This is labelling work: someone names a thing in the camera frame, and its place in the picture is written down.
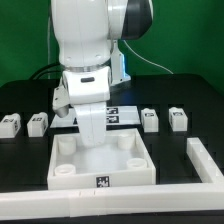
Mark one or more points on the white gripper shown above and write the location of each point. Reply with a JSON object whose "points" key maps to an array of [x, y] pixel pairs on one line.
{"points": [[87, 93]]}

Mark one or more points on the white square tabletop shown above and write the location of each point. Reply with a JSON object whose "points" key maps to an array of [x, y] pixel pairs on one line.
{"points": [[122, 160]]}

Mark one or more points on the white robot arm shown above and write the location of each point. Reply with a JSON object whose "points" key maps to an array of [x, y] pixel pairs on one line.
{"points": [[86, 31]]}

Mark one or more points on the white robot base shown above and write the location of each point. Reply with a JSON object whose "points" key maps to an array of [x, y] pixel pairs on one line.
{"points": [[119, 74]]}

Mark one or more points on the white sheet with AprilTags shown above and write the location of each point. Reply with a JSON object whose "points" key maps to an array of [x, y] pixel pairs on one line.
{"points": [[116, 115]]}

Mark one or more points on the white L-shaped obstacle fence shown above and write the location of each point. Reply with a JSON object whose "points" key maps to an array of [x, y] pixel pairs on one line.
{"points": [[208, 194]]}

